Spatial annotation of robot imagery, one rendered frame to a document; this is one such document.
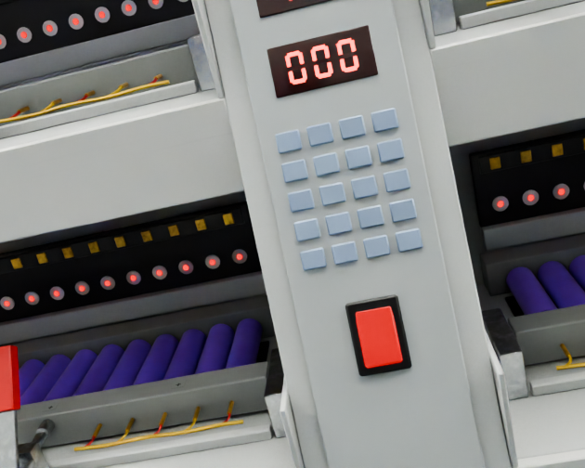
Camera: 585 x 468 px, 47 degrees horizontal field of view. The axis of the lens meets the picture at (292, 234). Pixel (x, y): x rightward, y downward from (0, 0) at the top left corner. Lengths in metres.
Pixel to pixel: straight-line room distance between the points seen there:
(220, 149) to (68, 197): 0.08
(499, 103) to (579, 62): 0.04
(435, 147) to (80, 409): 0.26
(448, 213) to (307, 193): 0.06
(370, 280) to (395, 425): 0.07
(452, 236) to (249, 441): 0.16
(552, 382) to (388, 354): 0.11
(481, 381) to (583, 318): 0.09
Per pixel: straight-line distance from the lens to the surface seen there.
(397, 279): 0.31
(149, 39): 0.52
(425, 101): 0.31
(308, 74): 0.31
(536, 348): 0.40
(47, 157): 0.35
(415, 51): 0.31
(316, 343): 0.31
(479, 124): 0.32
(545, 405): 0.38
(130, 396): 0.42
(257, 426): 0.39
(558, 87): 0.33
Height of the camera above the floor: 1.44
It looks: 3 degrees down
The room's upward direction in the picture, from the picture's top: 12 degrees counter-clockwise
